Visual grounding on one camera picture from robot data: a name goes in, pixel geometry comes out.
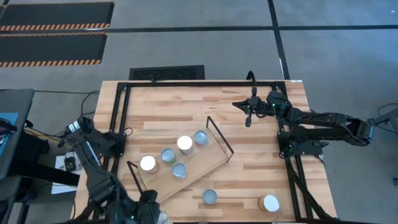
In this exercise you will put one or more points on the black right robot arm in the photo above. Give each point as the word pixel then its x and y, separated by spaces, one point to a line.
pixel 326 123

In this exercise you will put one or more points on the teal mandarin oranges can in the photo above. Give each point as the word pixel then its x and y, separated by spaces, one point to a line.
pixel 210 196

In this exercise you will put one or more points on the small black device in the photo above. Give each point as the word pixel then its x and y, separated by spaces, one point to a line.
pixel 70 163

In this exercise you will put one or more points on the white paper sheet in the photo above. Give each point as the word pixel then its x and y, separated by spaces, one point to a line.
pixel 62 183

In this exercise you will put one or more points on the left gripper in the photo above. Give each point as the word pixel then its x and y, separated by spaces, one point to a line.
pixel 149 207

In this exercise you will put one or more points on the grey metal stand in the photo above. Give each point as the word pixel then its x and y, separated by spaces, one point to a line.
pixel 387 118

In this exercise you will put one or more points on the white carrots can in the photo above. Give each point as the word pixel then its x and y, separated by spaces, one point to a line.
pixel 179 170

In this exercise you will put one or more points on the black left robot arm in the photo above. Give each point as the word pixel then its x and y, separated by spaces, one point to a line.
pixel 93 174

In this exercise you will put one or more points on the green dotted peas can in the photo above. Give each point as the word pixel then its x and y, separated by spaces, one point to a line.
pixel 168 155

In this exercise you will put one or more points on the black hazard-striped floor mat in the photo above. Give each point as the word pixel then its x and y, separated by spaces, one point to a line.
pixel 56 14
pixel 51 48

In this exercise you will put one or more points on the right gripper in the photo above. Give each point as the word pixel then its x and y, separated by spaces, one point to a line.
pixel 257 105

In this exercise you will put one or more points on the small silver-lidded can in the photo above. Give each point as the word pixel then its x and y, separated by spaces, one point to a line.
pixel 200 137

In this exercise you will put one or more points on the orange corn can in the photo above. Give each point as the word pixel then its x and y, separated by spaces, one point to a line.
pixel 270 203

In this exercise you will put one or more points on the black metal table frame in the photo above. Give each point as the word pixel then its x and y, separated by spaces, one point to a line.
pixel 202 84

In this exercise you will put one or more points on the grey desk top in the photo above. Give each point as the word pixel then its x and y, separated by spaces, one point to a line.
pixel 15 102

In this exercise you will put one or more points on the tall orange-red can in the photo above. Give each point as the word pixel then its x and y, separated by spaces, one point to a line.
pixel 148 163

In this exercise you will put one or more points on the tall peaches can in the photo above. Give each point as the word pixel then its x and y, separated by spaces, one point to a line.
pixel 184 143

